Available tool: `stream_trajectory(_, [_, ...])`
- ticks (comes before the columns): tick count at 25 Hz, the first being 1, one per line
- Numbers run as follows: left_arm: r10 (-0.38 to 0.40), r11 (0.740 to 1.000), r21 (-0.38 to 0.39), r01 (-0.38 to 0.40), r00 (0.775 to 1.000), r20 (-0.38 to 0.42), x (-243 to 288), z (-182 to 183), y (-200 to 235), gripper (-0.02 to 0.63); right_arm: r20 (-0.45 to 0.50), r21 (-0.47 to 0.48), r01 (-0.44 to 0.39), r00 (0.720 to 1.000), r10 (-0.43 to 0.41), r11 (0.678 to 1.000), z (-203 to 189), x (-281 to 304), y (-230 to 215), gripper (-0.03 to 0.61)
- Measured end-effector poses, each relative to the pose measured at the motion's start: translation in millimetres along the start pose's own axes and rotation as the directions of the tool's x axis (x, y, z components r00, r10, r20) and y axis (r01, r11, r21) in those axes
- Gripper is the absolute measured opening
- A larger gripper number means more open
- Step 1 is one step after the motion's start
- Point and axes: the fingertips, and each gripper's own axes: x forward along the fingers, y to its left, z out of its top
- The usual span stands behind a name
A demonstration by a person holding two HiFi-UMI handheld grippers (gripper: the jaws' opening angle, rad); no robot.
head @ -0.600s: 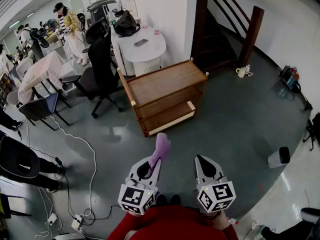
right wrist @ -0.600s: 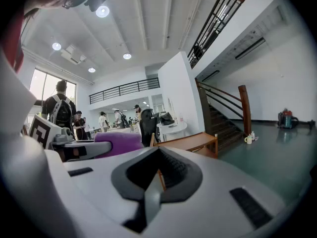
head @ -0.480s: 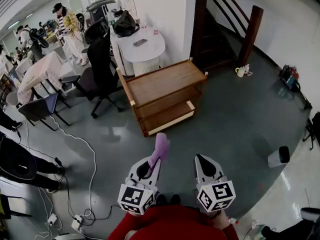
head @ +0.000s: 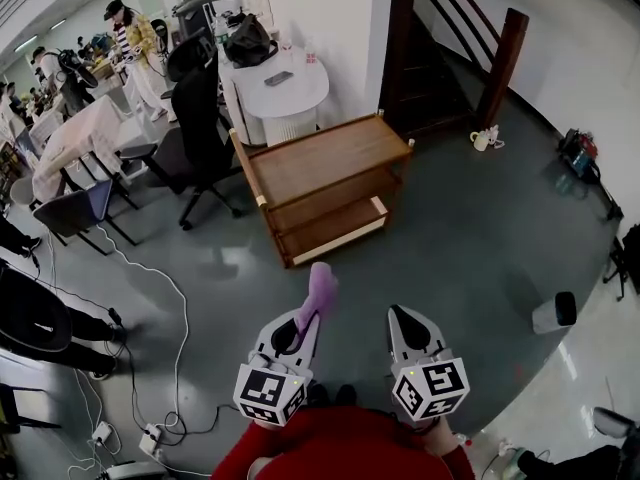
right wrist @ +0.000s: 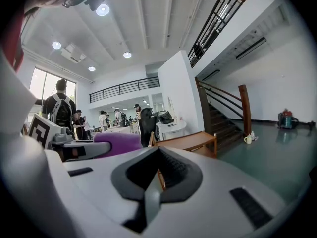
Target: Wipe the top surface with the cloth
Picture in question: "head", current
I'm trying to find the grey blue chair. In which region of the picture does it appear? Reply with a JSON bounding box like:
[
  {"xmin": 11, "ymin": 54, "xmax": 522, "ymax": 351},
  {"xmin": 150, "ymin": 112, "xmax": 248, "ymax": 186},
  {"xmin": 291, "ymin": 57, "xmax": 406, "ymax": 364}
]
[{"xmin": 32, "ymin": 180, "xmax": 141, "ymax": 257}]

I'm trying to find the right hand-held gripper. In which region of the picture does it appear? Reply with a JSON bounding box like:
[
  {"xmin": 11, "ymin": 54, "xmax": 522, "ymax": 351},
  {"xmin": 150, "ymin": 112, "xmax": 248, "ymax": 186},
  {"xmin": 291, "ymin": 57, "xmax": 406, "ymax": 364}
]
[{"xmin": 388, "ymin": 305, "xmax": 471, "ymax": 422}]

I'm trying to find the black tripod stand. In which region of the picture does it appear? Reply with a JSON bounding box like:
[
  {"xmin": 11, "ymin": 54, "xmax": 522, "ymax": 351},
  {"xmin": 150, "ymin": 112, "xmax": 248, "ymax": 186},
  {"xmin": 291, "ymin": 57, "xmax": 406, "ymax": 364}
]
[{"xmin": 599, "ymin": 222, "xmax": 640, "ymax": 302}]

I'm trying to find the table with white tablecloth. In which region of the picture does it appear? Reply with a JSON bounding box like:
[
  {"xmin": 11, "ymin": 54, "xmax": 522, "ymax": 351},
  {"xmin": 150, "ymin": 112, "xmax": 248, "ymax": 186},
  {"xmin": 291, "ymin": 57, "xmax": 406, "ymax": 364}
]
[{"xmin": 29, "ymin": 95, "xmax": 126, "ymax": 204}]

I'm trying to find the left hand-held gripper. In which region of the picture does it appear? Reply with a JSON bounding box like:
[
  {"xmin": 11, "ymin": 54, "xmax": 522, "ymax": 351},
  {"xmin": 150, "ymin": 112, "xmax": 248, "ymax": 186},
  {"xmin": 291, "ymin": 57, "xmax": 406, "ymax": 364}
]
[{"xmin": 233, "ymin": 310, "xmax": 321, "ymax": 427}]

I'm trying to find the person's right forearm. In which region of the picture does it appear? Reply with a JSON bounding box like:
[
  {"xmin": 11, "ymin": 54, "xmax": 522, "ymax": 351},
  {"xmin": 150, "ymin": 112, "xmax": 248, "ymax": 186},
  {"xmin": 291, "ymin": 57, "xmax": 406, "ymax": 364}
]
[{"xmin": 422, "ymin": 417, "xmax": 476, "ymax": 480}]

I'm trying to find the white oval table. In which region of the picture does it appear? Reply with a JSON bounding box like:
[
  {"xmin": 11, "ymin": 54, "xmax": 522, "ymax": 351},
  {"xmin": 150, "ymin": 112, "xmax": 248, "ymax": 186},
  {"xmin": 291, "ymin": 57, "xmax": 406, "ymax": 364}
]
[{"xmin": 219, "ymin": 42, "xmax": 331, "ymax": 147}]

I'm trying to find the person's left forearm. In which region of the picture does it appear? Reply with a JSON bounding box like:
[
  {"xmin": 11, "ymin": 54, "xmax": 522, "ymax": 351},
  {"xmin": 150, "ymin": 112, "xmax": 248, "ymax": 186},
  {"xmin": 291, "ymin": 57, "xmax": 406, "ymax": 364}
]
[{"xmin": 209, "ymin": 417, "xmax": 286, "ymax": 480}]

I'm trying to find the grey cylinder bin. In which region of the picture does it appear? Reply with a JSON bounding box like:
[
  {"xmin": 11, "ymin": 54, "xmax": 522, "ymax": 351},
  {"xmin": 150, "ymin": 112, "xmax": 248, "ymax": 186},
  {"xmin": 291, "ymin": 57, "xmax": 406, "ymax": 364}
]
[{"xmin": 531, "ymin": 291, "xmax": 578, "ymax": 336}]

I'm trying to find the person's red sweater torso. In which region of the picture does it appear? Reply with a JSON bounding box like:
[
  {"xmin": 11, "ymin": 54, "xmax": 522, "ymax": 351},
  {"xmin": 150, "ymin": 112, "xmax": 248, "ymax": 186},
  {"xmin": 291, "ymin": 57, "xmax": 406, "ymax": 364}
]
[{"xmin": 249, "ymin": 405, "xmax": 446, "ymax": 480}]

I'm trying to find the white power strip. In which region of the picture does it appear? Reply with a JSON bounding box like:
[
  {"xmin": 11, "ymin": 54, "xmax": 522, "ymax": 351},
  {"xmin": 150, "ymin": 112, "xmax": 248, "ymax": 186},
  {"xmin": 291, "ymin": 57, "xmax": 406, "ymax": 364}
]
[{"xmin": 138, "ymin": 422, "xmax": 162, "ymax": 457}]

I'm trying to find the white floor cable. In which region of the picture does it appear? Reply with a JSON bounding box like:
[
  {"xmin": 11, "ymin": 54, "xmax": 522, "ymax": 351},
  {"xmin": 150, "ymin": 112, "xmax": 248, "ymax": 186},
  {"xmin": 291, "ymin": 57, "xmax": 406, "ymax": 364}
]
[{"xmin": 94, "ymin": 222, "xmax": 191, "ymax": 434}]

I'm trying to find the black office chair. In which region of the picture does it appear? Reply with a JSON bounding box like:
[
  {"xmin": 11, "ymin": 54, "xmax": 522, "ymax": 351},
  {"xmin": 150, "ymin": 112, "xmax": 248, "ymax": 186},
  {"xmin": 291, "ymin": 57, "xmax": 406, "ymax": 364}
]
[{"xmin": 119, "ymin": 32, "xmax": 246, "ymax": 232}]

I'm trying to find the purple cloth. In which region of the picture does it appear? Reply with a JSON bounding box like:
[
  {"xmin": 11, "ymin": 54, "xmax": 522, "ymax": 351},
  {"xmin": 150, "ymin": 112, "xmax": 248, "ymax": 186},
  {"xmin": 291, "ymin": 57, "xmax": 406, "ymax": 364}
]
[{"xmin": 294, "ymin": 261, "xmax": 340, "ymax": 332}]

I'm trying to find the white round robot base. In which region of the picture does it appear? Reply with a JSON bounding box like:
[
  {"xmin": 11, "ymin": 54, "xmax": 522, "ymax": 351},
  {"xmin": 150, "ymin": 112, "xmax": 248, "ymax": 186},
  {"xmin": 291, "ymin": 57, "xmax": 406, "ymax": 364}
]
[{"xmin": 94, "ymin": 460, "xmax": 166, "ymax": 480}]

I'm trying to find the wooden trolley cart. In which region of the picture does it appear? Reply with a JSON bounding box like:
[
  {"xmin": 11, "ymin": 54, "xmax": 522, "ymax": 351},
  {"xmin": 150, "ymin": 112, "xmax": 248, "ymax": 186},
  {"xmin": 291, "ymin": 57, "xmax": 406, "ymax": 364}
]
[{"xmin": 228, "ymin": 109, "xmax": 416, "ymax": 269}]

